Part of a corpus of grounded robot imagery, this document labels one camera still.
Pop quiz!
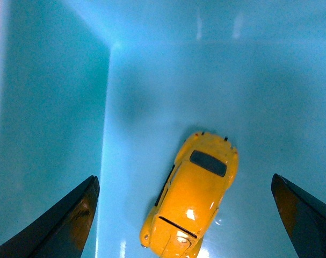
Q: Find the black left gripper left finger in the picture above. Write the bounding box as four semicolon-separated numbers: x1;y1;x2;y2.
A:
0;176;100;257

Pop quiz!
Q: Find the turquoise plastic storage bin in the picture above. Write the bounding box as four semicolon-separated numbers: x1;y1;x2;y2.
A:
0;1;326;257

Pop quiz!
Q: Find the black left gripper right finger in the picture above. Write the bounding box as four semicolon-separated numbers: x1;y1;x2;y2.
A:
271;174;326;257

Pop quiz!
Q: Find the yellow beetle toy car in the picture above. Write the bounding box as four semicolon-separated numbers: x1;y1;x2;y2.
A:
140;132;239;257

